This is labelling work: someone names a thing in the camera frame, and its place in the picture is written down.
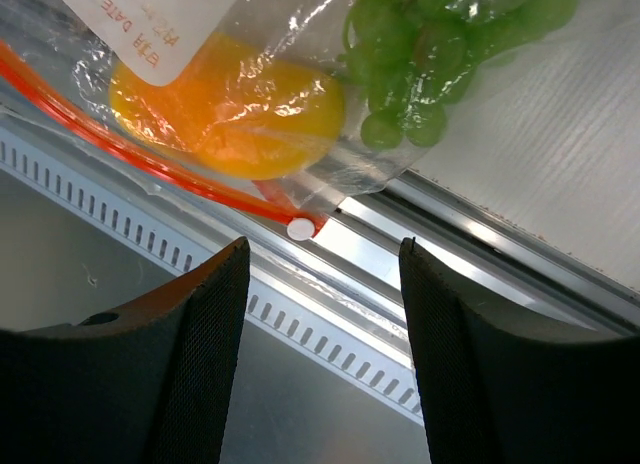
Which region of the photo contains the green grape bunch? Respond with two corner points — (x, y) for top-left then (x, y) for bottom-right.
(342, 0), (579, 151)

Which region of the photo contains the yellow lemon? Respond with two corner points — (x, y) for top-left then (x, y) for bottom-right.
(108, 33), (345, 180)

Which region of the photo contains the clear zip bag orange zipper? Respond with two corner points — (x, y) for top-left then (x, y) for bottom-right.
(1, 0), (580, 237)

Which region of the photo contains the red chili pepper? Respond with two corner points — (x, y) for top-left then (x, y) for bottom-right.
(253, 180), (297, 212)

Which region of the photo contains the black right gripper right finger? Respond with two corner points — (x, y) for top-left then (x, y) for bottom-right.
(399, 239), (639, 463)

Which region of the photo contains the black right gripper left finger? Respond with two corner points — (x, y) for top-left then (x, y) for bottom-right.
(1, 238), (250, 463)

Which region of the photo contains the aluminium mounting rail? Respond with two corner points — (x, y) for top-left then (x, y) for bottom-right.
(0, 103), (640, 335)

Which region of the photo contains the slotted grey cable duct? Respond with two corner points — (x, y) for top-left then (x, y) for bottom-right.
(0, 128), (426, 427)

